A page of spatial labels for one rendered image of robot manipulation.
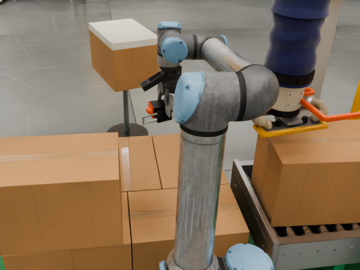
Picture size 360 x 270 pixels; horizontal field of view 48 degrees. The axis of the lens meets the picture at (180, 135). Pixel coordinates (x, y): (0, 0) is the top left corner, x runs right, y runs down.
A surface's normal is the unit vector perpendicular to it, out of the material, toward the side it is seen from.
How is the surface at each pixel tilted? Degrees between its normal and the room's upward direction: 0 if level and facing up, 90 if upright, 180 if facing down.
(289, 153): 0
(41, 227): 90
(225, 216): 0
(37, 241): 90
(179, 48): 90
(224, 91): 52
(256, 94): 59
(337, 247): 90
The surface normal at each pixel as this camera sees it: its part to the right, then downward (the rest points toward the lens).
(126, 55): 0.47, 0.47
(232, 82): 0.12, -0.45
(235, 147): 0.04, -0.86
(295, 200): 0.10, 0.52
